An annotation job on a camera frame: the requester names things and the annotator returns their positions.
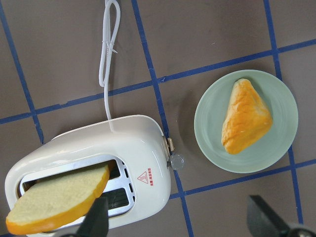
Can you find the sliced bread in toaster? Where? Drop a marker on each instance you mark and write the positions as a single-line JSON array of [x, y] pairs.
[[55, 202]]

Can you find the white two-slot toaster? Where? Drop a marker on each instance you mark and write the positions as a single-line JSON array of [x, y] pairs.
[[135, 146]]

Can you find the light green round plate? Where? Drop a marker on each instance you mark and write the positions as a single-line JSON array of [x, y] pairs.
[[210, 115]]

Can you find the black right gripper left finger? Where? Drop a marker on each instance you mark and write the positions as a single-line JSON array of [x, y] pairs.
[[96, 222]]

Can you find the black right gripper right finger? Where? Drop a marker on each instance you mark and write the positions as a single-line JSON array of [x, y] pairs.
[[263, 221]]

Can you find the triangular golden bread bun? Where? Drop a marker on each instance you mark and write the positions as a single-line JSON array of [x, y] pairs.
[[247, 119]]

